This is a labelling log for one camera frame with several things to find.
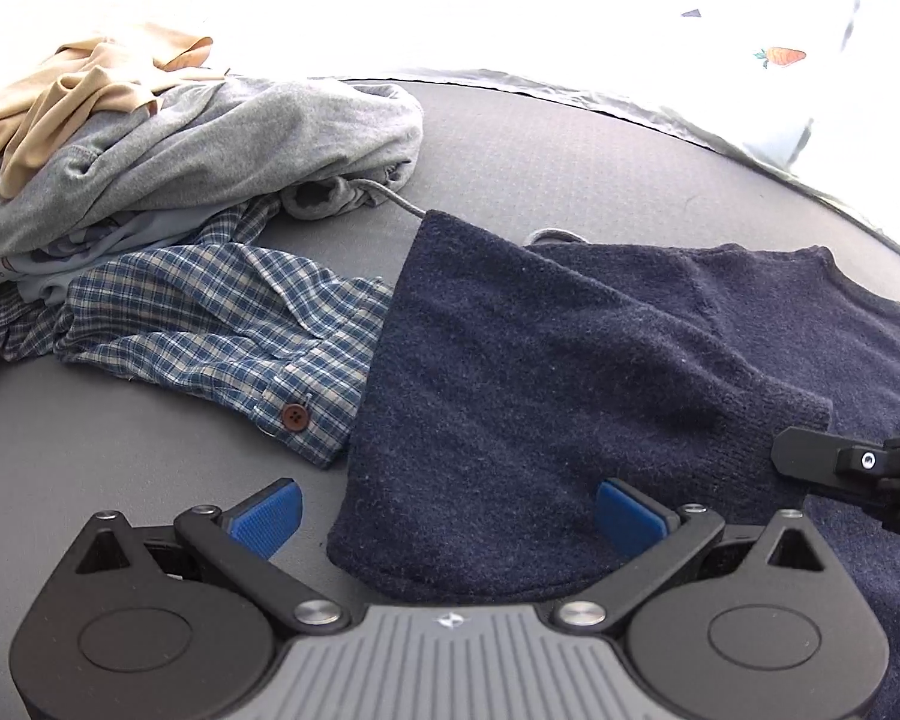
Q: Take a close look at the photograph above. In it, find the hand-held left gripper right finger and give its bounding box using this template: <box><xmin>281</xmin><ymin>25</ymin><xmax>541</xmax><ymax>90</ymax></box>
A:
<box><xmin>547</xmin><ymin>480</ymin><xmax>837</xmax><ymax>629</ymax></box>

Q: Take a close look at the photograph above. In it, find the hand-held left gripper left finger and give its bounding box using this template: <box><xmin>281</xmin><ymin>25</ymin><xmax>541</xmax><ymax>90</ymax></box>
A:
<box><xmin>67</xmin><ymin>476</ymin><xmax>355</xmax><ymax>632</ymax></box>

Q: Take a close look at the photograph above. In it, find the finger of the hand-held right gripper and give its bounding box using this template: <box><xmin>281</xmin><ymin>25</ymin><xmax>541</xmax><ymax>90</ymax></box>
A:
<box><xmin>769</xmin><ymin>424</ymin><xmax>900</xmax><ymax>542</ymax></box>

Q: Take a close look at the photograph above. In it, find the navy knit sweater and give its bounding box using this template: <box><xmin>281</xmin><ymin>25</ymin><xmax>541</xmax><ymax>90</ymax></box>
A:
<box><xmin>326</xmin><ymin>208</ymin><xmax>900</xmax><ymax>720</ymax></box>

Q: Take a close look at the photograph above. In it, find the blue plaid shirt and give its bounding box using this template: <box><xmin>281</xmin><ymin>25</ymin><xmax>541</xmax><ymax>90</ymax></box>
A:
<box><xmin>0</xmin><ymin>195</ymin><xmax>395</xmax><ymax>470</ymax></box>

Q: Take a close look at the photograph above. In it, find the light blue garment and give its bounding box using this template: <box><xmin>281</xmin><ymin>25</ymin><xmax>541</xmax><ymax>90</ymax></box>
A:
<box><xmin>0</xmin><ymin>206</ymin><xmax>226</xmax><ymax>308</ymax></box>

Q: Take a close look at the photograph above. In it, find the printed white curtain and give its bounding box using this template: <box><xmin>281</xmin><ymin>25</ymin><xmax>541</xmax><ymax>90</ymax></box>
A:
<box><xmin>217</xmin><ymin>0</ymin><xmax>900</xmax><ymax>278</ymax></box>

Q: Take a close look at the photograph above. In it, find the beige garment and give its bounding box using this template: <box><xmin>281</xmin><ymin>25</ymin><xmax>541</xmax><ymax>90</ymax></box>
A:
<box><xmin>0</xmin><ymin>21</ymin><xmax>230</xmax><ymax>332</ymax></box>

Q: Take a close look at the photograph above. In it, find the grey hoodie with drawstring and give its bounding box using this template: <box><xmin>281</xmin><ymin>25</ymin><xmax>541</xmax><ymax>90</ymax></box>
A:
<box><xmin>0</xmin><ymin>77</ymin><xmax>590</xmax><ymax>260</ymax></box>

